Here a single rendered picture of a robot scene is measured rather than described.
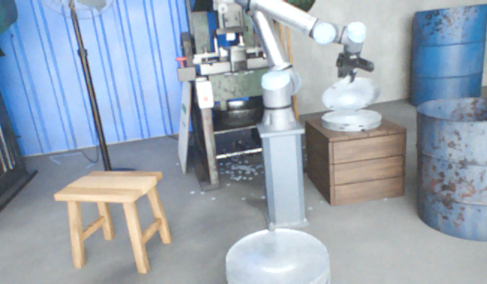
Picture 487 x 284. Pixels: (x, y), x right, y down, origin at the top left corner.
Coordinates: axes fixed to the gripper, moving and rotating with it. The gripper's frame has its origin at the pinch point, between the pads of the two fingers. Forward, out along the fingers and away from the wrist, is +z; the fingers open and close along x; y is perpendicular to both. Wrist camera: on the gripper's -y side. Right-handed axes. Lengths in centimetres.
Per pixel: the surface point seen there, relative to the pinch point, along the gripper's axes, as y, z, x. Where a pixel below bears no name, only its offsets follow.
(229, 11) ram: 58, 2, -59
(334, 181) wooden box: 10.7, 21.3, 41.9
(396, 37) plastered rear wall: -94, 151, -161
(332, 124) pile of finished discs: 8.8, 13.0, 15.0
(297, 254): 34, -38, 86
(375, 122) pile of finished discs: -11.3, 12.2, 16.6
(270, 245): 41, -35, 83
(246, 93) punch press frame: 52, 25, -17
